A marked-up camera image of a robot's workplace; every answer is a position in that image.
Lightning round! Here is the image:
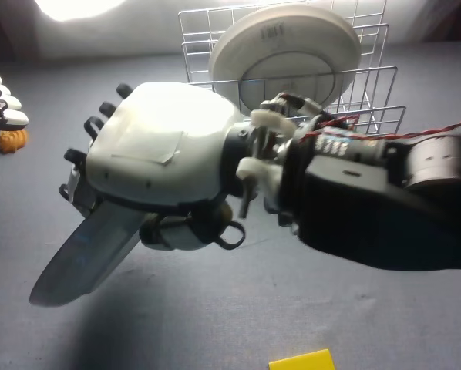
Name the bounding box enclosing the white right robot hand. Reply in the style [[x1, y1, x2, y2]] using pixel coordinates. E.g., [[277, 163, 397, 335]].
[[59, 82, 247, 251]]

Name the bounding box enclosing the white plate with stain marks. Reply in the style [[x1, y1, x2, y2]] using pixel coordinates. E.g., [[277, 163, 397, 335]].
[[208, 4, 362, 116]]

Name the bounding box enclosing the small orange toy pastry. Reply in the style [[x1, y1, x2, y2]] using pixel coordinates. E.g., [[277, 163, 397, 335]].
[[0, 129, 29, 155]]

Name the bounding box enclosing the yellow rectangular block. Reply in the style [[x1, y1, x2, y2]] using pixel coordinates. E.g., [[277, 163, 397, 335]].
[[268, 348, 336, 370]]

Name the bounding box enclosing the silver wire dish rack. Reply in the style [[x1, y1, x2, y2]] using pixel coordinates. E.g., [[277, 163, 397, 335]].
[[178, 0, 408, 136]]

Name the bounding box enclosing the red twisted right arm wire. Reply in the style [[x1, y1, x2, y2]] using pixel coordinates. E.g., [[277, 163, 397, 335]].
[[301, 116, 461, 143]]

